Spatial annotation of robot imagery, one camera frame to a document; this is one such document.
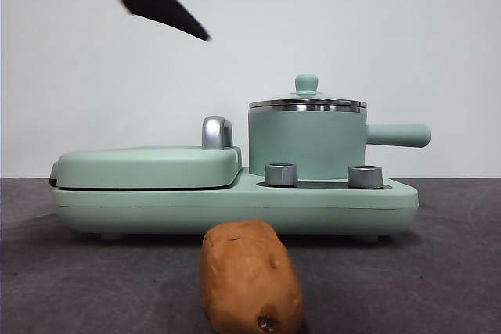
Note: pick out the glass pot lid green knob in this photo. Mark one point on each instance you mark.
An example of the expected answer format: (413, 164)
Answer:
(306, 83)

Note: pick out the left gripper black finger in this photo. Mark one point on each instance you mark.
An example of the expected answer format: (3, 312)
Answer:
(156, 3)

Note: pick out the silver control knob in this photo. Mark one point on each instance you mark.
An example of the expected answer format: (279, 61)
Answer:
(280, 174)
(364, 176)

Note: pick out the green breakfast machine base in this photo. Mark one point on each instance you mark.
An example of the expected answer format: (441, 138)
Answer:
(242, 210)

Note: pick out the brown potato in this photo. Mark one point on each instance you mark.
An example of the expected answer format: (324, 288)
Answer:
(246, 271)

